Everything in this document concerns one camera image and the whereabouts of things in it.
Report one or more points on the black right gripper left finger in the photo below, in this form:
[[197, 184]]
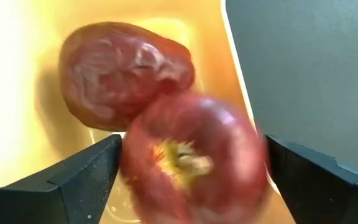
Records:
[[42, 202]]

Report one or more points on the yellow plastic basket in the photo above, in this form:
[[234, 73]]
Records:
[[26, 93]]

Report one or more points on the red yellow apple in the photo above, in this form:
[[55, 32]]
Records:
[[222, 149]]

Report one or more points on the black table mat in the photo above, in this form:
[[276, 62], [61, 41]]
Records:
[[306, 77]]

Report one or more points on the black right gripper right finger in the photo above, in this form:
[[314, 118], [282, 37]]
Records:
[[328, 193]]

